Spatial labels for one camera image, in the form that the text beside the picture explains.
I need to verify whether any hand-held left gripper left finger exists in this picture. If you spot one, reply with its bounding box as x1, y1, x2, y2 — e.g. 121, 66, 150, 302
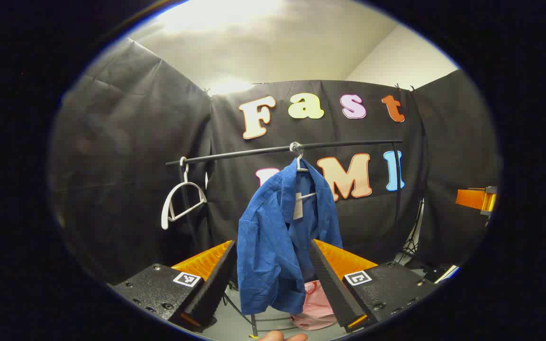
111, 240, 238, 330

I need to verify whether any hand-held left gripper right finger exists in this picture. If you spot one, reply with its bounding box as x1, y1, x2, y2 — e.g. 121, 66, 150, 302
308, 239, 438, 333

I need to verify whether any pink laundry hamper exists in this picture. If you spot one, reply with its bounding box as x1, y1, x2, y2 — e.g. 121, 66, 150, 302
290, 279, 337, 331

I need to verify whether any blue corduroy shirt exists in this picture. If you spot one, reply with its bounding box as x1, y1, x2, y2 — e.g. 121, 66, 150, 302
237, 159, 344, 315

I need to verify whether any white plastic hanger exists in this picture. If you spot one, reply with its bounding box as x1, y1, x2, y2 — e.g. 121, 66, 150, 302
290, 142, 319, 202
161, 156, 208, 231

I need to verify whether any black clothes rack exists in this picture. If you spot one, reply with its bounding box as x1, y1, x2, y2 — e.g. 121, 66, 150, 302
165, 139, 404, 338

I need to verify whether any black tripod stand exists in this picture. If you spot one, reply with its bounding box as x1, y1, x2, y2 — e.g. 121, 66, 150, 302
395, 199, 425, 266

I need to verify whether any black backdrop cloth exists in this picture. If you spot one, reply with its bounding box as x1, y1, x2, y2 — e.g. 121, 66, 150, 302
50, 38, 500, 285

